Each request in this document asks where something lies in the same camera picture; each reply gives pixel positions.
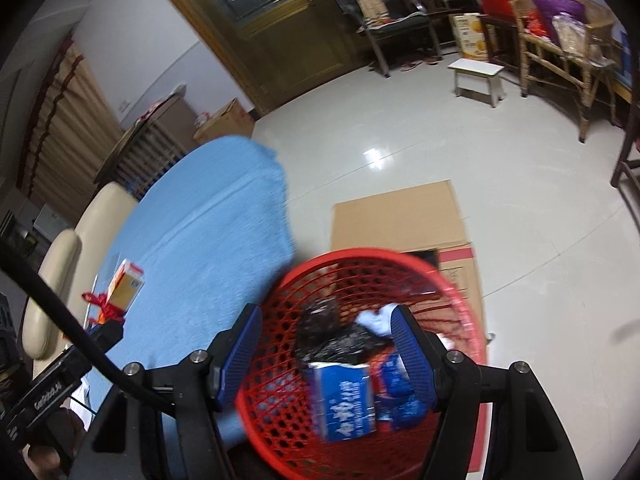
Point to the wooden door with glass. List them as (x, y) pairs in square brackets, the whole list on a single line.
[(280, 60)]

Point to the red ribbon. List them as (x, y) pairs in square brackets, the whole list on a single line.
[(102, 302)]

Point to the orange tissue pack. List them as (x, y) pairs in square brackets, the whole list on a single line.
[(127, 285)]

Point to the white tissue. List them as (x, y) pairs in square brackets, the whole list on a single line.
[(375, 322)]

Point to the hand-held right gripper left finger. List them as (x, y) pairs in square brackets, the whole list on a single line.
[(240, 360)]

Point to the yellow and white carton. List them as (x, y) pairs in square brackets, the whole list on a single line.
[(470, 35)]

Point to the blue plastic packet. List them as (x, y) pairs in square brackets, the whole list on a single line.
[(400, 405)]

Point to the clear plastic bag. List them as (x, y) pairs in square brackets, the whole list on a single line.
[(570, 32)]

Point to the white low stool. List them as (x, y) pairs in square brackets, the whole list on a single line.
[(475, 66)]

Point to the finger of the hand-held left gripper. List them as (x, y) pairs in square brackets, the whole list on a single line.
[(107, 335)]

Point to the red plastic mesh basket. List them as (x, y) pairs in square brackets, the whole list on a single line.
[(360, 254)]

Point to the slipper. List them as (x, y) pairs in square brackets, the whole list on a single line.
[(434, 60), (412, 66)]

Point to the dark armchair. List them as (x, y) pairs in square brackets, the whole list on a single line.
[(400, 25)]

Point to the dark wooden side table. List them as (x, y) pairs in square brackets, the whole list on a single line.
[(500, 35)]

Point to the wooden slatted cabinet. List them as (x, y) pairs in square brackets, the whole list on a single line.
[(155, 145)]

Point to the beige leather sofa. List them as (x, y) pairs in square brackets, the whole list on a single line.
[(55, 270)]

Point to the purple cushion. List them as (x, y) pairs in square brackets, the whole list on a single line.
[(555, 10)]

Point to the black plastic bag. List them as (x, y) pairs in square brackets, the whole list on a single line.
[(340, 340)]

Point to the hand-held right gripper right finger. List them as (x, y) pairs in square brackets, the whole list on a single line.
[(410, 355)]

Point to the flat cardboard sheet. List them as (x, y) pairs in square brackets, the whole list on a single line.
[(400, 215)]

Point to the brown cardboard box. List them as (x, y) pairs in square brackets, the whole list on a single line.
[(230, 120)]

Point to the blue toothpaste box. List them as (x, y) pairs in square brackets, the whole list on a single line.
[(345, 400)]

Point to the person's left hand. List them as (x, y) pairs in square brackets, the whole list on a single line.
[(47, 460)]

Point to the blue tablecloth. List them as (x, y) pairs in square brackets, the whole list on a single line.
[(200, 235)]

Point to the wicker armchair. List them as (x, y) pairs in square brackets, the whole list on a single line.
[(545, 55)]

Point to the brown striped curtain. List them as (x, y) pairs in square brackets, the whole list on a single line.
[(60, 135)]

